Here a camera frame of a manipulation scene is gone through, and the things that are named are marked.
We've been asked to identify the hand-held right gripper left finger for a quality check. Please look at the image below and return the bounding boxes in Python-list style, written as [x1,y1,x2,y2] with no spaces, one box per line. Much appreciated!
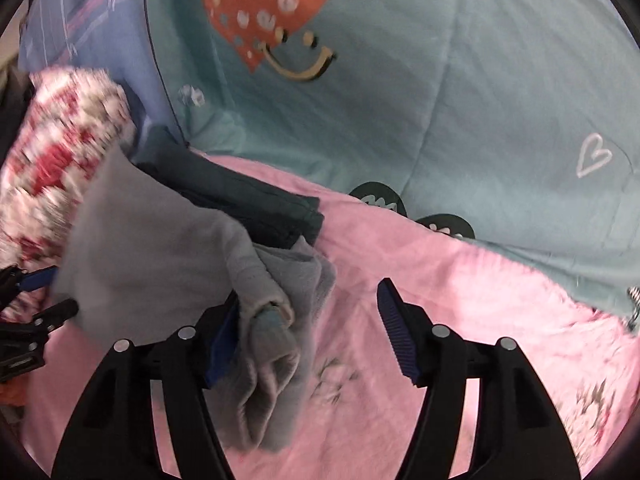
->
[50,290,241,480]

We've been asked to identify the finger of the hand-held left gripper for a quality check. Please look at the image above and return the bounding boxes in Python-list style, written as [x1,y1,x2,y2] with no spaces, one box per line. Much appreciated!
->
[29,299,80,332]
[0,266,59,295]

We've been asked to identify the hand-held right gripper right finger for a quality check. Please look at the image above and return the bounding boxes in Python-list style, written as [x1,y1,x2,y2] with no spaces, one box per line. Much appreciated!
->
[377,277,583,480]

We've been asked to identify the grey pants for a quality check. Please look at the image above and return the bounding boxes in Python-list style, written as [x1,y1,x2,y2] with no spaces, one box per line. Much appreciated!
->
[52,152,337,453]

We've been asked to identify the pink bed sheet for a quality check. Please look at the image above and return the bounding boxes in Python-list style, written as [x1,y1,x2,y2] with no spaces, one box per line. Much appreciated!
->
[20,155,640,480]

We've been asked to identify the red floral quilt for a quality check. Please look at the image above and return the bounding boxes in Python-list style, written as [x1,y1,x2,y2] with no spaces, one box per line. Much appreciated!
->
[0,67,139,322]

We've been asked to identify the dark folded clothes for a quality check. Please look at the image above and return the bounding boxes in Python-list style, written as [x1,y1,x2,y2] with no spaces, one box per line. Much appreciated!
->
[135,126,326,251]

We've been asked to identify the teal printed blanket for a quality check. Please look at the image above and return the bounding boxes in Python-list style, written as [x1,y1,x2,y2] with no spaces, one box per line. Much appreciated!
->
[145,0,640,332]

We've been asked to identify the blue plaid cloth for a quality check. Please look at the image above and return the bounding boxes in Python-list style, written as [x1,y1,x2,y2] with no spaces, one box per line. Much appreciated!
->
[17,0,189,147]

